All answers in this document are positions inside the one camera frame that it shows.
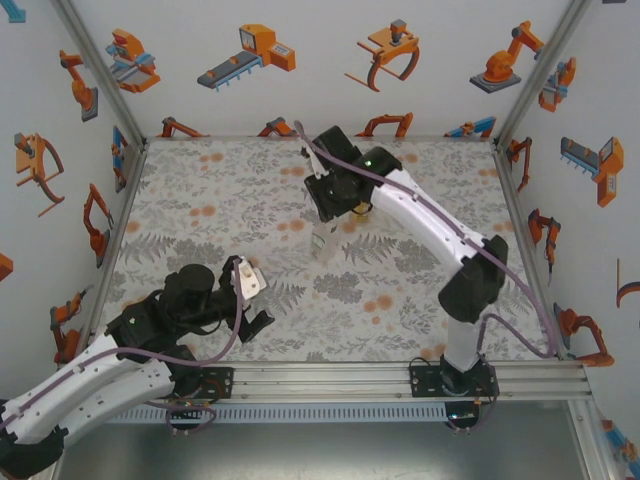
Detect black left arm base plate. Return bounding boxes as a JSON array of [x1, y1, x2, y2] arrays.
[[172, 366, 235, 401]]

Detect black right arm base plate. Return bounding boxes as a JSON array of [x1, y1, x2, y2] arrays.
[[409, 362, 500, 399]]

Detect floral table mat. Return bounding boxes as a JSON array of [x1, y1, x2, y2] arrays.
[[82, 137, 559, 364]]

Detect aluminium frame post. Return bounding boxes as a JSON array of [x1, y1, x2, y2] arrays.
[[492, 0, 599, 151], [567, 399, 620, 480], [49, 0, 151, 151]]

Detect clear plastic bottle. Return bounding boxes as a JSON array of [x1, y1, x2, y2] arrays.
[[308, 222, 344, 266]]

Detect aluminium frame rail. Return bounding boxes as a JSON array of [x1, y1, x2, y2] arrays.
[[92, 139, 151, 326], [492, 142, 564, 361], [144, 133, 499, 144]]

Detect white slotted cable duct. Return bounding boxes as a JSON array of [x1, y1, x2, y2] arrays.
[[107, 403, 449, 424]]

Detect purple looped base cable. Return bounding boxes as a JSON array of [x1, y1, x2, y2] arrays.
[[164, 399, 219, 439], [447, 394, 496, 436]]

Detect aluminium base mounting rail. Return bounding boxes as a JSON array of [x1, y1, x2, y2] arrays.
[[107, 362, 594, 402]]

